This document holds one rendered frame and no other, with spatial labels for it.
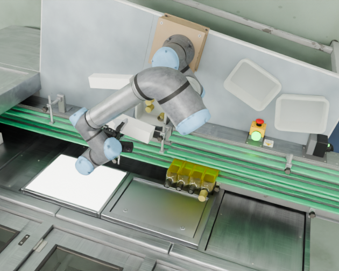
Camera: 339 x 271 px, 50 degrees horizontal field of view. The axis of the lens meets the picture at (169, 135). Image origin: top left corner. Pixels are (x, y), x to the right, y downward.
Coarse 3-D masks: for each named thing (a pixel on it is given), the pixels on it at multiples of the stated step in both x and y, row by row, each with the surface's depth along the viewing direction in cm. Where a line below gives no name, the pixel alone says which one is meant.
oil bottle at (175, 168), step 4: (176, 160) 183; (180, 160) 183; (172, 164) 180; (176, 164) 180; (180, 164) 180; (168, 168) 177; (172, 168) 177; (176, 168) 177; (180, 168) 178; (168, 172) 174; (172, 172) 174; (176, 172) 175; (168, 176) 174; (172, 176) 173; (176, 176) 174; (176, 180) 176
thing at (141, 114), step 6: (144, 102) 196; (156, 102) 194; (138, 108) 193; (144, 108) 198; (156, 108) 195; (138, 114) 195; (144, 114) 198; (150, 114) 198; (156, 114) 197; (144, 120) 194; (150, 120) 194; (156, 120) 194
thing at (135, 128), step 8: (128, 120) 166; (136, 120) 167; (112, 128) 168; (128, 128) 165; (136, 128) 163; (144, 128) 164; (152, 128) 166; (136, 136) 166; (144, 136) 164; (152, 136) 170
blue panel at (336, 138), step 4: (336, 128) 200; (332, 132) 196; (336, 132) 196; (332, 136) 192; (336, 136) 193; (328, 140) 188; (332, 140) 189; (336, 140) 189; (332, 144) 186; (336, 144) 186; (336, 148) 182; (336, 152) 180
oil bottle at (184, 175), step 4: (184, 164) 180; (188, 164) 180; (192, 164) 181; (184, 168) 177; (188, 168) 177; (192, 168) 178; (180, 172) 174; (184, 172) 175; (188, 172) 175; (180, 176) 172; (184, 176) 172; (188, 176) 173; (184, 180) 172; (188, 180) 173; (184, 184) 173
